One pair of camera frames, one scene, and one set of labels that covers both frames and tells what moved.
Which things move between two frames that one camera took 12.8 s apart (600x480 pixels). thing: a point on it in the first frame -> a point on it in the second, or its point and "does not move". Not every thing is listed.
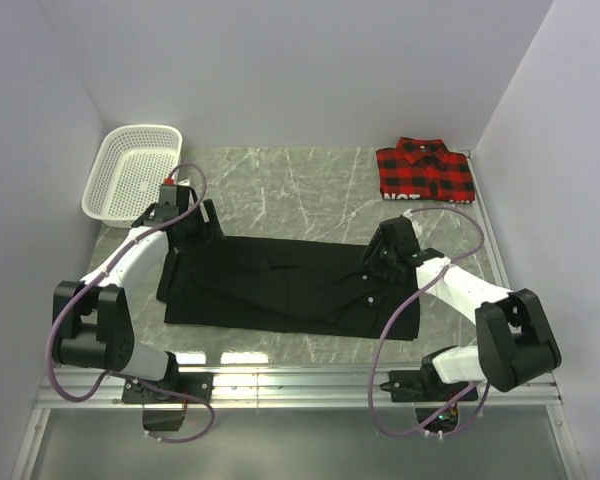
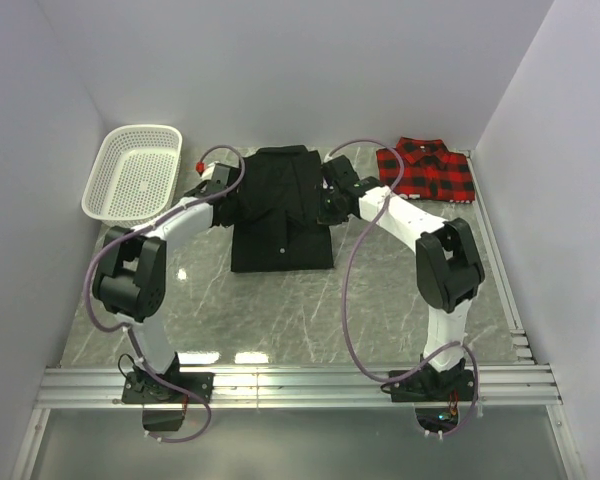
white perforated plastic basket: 134,161 does not move
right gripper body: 380,258 -> 329,211
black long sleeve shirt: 287,286 -> 275,216
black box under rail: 162,420 does not move
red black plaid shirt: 425,167 does not move
